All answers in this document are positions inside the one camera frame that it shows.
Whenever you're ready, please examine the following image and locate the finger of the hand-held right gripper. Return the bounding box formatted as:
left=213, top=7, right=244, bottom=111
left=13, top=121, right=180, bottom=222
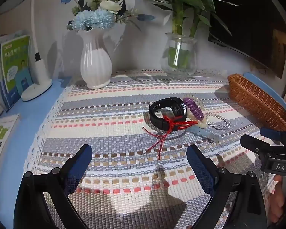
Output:
left=240, top=134, right=280, bottom=156
left=260, top=127, right=286, bottom=146

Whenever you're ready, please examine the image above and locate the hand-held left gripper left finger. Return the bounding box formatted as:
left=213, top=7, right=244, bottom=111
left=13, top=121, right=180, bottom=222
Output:
left=14, top=144, right=93, bottom=229

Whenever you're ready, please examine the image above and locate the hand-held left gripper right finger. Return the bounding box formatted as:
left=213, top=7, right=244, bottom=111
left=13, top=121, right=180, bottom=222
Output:
left=186, top=144, right=268, bottom=229

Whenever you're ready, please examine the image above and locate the brown wicker basket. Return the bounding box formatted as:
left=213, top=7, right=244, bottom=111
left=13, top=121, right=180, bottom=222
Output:
left=227, top=74, right=286, bottom=132

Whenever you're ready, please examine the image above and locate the clear bead bracelet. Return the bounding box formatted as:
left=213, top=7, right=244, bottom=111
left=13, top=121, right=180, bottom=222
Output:
left=205, top=112, right=230, bottom=130

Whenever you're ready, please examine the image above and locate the cream coil hair tie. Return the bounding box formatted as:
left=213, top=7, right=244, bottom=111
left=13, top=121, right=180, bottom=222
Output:
left=188, top=95, right=208, bottom=129

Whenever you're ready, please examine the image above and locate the red string bracelet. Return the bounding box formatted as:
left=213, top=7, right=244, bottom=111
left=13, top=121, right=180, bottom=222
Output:
left=142, top=115, right=199, bottom=160

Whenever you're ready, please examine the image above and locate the purple coil hair tie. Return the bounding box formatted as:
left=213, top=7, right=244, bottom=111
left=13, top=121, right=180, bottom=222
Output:
left=182, top=97, right=204, bottom=121

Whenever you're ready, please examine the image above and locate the black wrist watch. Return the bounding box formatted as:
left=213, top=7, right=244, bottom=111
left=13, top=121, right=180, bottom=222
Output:
left=149, top=97, right=188, bottom=131

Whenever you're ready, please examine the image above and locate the person's right hand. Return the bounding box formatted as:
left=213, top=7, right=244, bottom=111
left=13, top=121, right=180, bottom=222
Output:
left=268, top=175, right=286, bottom=224

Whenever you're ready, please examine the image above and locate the striped woven table mat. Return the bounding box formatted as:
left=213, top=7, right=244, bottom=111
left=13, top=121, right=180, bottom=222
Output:
left=24, top=69, right=284, bottom=229

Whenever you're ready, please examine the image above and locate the white booklet with green print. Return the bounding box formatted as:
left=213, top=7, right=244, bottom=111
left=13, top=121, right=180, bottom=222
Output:
left=0, top=113, right=21, bottom=179

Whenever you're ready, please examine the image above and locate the white desk lamp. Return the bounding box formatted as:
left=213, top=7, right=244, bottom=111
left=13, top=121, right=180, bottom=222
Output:
left=0, top=0, right=53, bottom=102

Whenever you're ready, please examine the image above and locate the clear glass vase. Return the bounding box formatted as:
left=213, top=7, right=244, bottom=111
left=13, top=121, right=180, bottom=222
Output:
left=161, top=32, right=197, bottom=80

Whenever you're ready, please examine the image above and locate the dark monitor screen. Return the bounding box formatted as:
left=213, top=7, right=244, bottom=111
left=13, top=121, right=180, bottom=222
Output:
left=208, top=0, right=286, bottom=79

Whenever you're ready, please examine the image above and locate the white ribbed ceramic vase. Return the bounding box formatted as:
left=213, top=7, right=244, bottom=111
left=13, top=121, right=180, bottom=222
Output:
left=80, top=29, right=112, bottom=89

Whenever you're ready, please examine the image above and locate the green blue cover book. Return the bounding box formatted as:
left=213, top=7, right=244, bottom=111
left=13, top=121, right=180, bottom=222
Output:
left=0, top=35, right=35, bottom=111

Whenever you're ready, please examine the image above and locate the green bamboo plant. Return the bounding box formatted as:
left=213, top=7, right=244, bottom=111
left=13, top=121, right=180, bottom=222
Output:
left=129, top=0, right=241, bottom=69

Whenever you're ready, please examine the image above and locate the white ribbed vase with flowers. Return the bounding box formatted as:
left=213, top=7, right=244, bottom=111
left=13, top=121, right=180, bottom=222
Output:
left=61, top=0, right=155, bottom=32

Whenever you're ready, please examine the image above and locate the light blue bracelet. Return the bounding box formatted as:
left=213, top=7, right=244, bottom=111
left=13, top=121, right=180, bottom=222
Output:
left=187, top=125, right=221, bottom=144

